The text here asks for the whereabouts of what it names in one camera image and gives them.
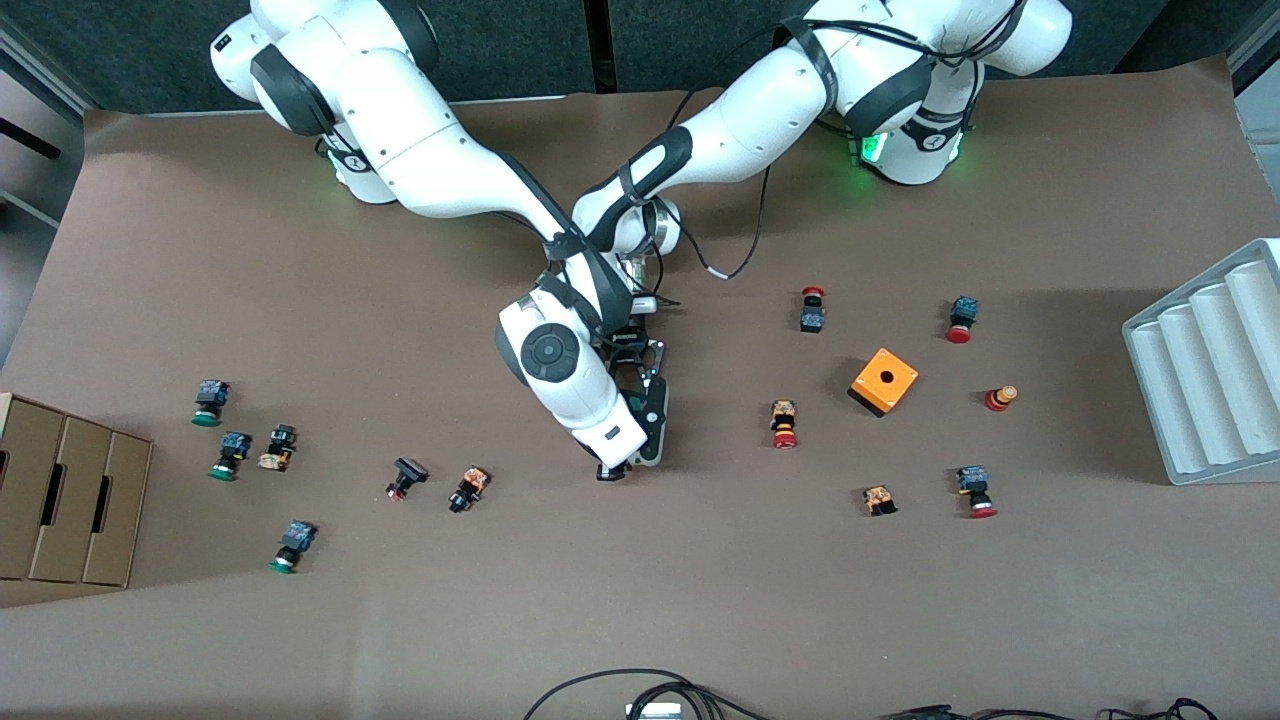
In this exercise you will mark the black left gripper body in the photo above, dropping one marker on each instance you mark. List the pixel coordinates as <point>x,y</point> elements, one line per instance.
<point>627,343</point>

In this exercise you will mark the green load switch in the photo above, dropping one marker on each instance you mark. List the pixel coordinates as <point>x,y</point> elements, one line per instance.
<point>635,402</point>

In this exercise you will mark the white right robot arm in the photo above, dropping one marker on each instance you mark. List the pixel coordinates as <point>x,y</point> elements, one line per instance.
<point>430,150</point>

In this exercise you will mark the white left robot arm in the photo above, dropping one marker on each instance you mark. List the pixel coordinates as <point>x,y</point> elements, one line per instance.
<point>750,130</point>

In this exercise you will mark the brown paper table cover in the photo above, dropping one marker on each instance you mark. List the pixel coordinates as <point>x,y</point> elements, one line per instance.
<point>640,580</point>

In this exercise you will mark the red emergency stop orange block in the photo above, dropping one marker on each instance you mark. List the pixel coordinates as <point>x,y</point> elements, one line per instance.
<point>784,415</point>

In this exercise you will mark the black square button red block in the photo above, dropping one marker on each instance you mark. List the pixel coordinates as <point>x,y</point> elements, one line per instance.
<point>410,470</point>

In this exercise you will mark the orange contact block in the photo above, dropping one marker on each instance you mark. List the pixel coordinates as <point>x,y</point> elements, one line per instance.
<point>879,498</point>

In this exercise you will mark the green mushroom button blue block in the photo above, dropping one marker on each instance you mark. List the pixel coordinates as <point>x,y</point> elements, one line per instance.
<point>212,392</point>
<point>298,535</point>
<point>236,443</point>

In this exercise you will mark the red yellow button head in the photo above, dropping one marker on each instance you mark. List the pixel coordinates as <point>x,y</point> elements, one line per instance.
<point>999,399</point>

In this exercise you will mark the brown cardboard box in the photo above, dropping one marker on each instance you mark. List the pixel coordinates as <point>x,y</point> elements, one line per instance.
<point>75,500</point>

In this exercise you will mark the grey slotted tray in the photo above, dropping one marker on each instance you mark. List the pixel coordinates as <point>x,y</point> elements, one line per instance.
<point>1200,400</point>

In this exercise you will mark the grey cabinet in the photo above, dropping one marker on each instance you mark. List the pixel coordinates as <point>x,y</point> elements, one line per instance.
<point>25,230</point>

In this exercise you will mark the grey equipment box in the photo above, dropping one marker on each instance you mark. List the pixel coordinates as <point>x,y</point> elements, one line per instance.
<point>1262,110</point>

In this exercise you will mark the orange button enclosure box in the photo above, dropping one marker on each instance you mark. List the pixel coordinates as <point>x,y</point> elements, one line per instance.
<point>895,390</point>

